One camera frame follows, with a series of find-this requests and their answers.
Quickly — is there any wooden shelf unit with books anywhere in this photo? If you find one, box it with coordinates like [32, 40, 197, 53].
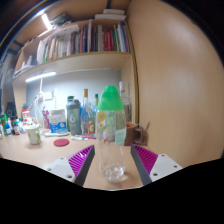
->
[12, 8, 135, 79]

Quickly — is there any grey shaker bottle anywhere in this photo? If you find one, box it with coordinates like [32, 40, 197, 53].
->
[65, 95, 82, 136]

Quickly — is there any light blue flat object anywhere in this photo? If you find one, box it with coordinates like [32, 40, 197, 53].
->
[44, 130, 71, 138]

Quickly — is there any flat round red coaster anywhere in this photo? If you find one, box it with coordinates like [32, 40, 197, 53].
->
[53, 138, 71, 148]

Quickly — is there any white bottle with blue cap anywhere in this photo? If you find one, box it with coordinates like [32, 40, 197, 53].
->
[4, 123, 13, 136]

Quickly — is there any pink pen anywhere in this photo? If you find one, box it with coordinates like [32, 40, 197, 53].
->
[79, 134, 97, 140]

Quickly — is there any brown mug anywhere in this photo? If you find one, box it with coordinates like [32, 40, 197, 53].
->
[124, 121, 148, 147]

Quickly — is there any white power strip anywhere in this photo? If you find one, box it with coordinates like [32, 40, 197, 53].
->
[42, 90, 55, 101]

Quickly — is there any dark brown small bottle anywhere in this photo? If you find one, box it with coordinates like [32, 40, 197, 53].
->
[13, 120, 21, 136]

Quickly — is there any clear bottle with gold cap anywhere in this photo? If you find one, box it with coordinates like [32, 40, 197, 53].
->
[80, 88, 96, 136]

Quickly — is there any slim bottle with green cap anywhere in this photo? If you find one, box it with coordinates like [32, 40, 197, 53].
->
[93, 93, 100, 111]

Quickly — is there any blue and white carton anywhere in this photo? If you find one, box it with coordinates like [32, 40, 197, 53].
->
[48, 108, 68, 134]

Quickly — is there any green and white marker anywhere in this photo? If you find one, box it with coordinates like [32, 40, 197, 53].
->
[70, 134, 90, 142]

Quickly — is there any short white light bar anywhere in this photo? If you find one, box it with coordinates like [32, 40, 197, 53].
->
[41, 13, 53, 31]

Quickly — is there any white mug with green handle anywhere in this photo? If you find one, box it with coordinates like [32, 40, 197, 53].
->
[25, 124, 44, 146]

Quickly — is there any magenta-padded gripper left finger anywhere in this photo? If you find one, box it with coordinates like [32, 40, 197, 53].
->
[44, 144, 97, 188]

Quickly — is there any long white light bar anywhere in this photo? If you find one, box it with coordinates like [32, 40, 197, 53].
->
[25, 71, 57, 84]

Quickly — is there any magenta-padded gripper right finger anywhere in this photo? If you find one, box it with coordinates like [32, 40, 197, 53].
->
[130, 143, 184, 187]

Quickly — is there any red and white jar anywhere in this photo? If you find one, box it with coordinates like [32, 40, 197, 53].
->
[21, 108, 32, 123]

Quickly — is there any white cable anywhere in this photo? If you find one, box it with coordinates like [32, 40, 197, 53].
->
[28, 94, 46, 124]

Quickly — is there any clear bottle with green cap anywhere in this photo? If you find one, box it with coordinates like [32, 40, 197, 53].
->
[95, 85, 128, 183]

